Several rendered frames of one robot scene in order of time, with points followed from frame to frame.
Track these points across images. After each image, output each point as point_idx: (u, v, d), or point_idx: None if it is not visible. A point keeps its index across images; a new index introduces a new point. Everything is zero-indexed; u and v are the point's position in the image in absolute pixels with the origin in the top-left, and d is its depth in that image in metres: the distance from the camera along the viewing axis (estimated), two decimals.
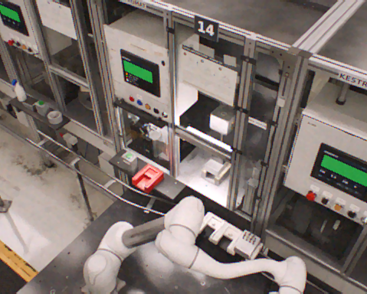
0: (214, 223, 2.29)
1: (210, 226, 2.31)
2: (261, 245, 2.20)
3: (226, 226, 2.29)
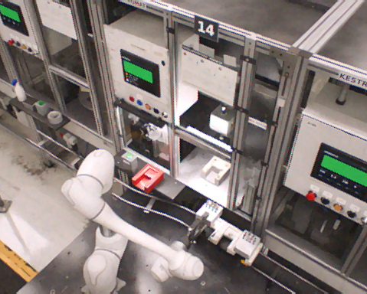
0: (214, 223, 2.29)
1: (210, 226, 2.31)
2: (261, 245, 2.20)
3: (226, 226, 2.29)
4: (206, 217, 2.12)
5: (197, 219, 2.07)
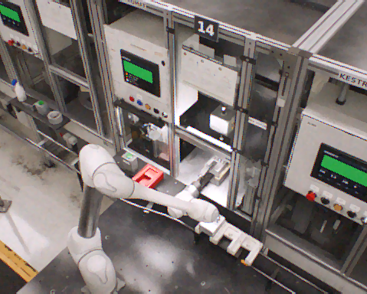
0: None
1: None
2: (261, 245, 2.20)
3: (226, 226, 2.29)
4: (214, 165, 2.39)
5: (206, 166, 2.34)
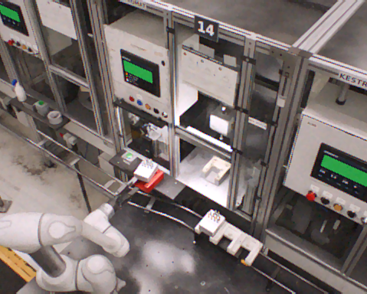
0: None
1: None
2: (261, 245, 2.20)
3: (226, 226, 2.29)
4: (134, 182, 2.31)
5: (124, 184, 2.27)
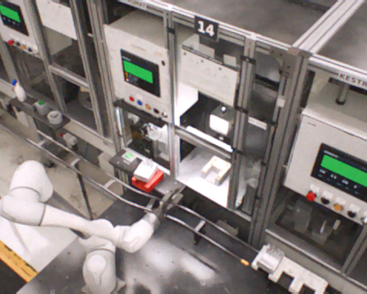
0: None
1: None
2: (326, 284, 2.04)
3: (285, 261, 2.13)
4: (179, 190, 2.11)
5: (169, 191, 2.06)
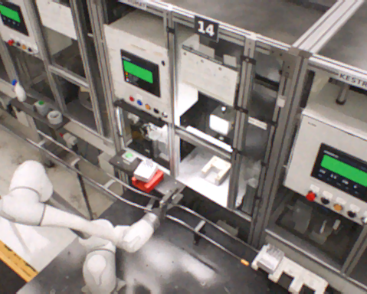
0: None
1: None
2: (326, 284, 2.04)
3: (285, 261, 2.13)
4: (179, 190, 2.11)
5: (169, 191, 2.06)
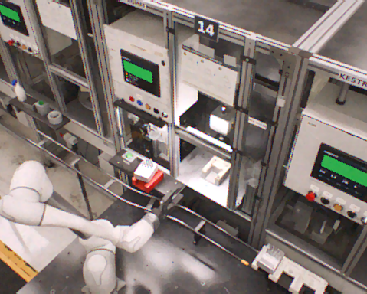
0: None
1: None
2: (326, 284, 2.04)
3: (285, 261, 2.13)
4: (179, 190, 2.11)
5: (169, 191, 2.06)
